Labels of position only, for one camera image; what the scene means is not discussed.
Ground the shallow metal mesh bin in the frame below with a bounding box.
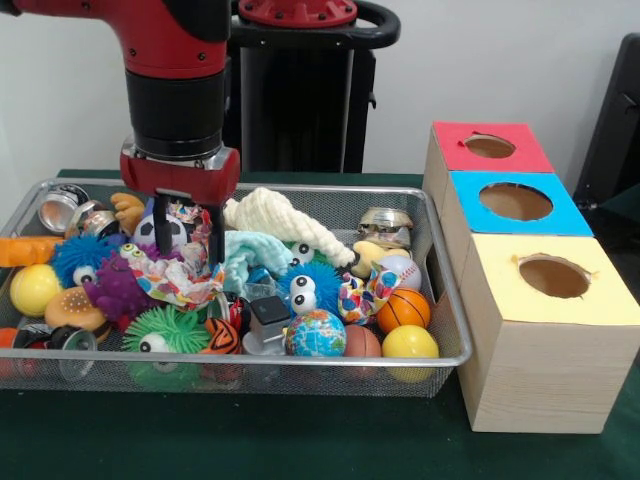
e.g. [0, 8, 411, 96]
[0, 177, 474, 400]

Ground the green spiky toy with eye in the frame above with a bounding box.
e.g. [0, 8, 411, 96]
[122, 304, 211, 392]

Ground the white baseball toy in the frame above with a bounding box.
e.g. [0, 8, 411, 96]
[378, 253, 423, 292]

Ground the black monitor on stand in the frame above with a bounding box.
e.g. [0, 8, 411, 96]
[573, 32, 640, 211]

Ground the yellow ball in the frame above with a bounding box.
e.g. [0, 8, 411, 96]
[381, 324, 440, 384]

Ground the orange basketball toy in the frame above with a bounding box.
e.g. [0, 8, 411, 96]
[375, 287, 432, 335]

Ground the black and white soccer ball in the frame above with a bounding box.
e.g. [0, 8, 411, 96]
[133, 212, 189, 250]

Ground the globe print ball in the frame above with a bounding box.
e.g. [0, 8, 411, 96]
[284, 308, 348, 358]

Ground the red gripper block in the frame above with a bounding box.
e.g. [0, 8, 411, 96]
[119, 148, 242, 267]

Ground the cream knit cloth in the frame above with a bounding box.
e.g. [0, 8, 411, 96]
[222, 187, 357, 269]

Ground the wooden box with three holes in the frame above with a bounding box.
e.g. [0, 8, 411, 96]
[421, 121, 640, 435]

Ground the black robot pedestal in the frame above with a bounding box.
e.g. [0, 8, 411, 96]
[222, 0, 401, 174]

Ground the blue spiky toy with eyes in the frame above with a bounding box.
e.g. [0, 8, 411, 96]
[276, 262, 343, 316]

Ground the dark green table cloth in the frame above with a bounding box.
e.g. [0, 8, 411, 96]
[0, 168, 640, 480]
[602, 182, 640, 229]

